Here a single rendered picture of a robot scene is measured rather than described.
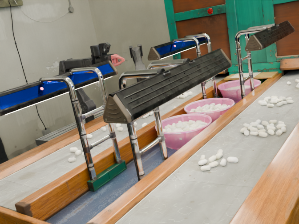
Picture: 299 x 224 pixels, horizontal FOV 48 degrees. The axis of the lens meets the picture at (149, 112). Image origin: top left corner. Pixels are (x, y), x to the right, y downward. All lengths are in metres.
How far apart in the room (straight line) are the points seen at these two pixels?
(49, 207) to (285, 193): 0.75
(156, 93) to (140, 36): 3.23
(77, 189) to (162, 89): 0.58
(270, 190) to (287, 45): 1.55
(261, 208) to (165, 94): 0.37
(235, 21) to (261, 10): 0.19
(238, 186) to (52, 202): 0.62
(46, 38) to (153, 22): 1.22
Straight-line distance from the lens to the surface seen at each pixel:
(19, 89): 1.28
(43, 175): 1.42
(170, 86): 0.92
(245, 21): 2.45
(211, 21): 2.55
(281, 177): 1.04
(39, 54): 3.96
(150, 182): 1.09
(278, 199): 0.94
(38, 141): 2.20
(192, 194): 1.03
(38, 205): 1.20
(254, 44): 1.61
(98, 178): 1.32
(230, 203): 0.98
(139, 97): 0.82
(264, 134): 1.38
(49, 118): 4.00
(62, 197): 1.26
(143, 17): 4.01
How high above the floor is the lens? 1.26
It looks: 15 degrees down
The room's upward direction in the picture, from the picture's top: 10 degrees counter-clockwise
